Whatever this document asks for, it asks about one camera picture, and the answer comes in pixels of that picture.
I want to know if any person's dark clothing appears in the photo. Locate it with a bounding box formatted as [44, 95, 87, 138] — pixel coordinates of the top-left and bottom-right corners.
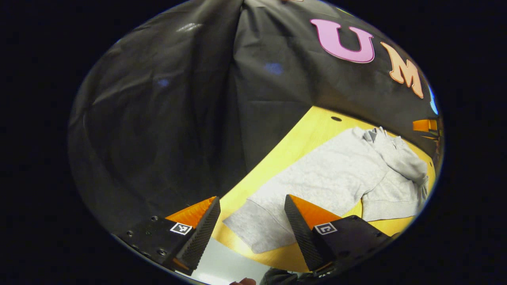
[259, 268, 313, 285]

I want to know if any grey sweatshirt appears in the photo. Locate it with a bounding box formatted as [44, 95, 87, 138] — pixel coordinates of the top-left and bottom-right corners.
[223, 126, 429, 255]

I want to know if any black backdrop cloth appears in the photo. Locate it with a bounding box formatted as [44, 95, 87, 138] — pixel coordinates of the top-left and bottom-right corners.
[67, 0, 444, 238]

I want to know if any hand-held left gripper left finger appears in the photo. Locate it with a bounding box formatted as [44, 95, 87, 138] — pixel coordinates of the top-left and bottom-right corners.
[115, 196, 221, 276]

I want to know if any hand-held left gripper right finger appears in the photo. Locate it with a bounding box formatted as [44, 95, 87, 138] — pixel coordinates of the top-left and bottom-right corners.
[284, 194, 393, 276]

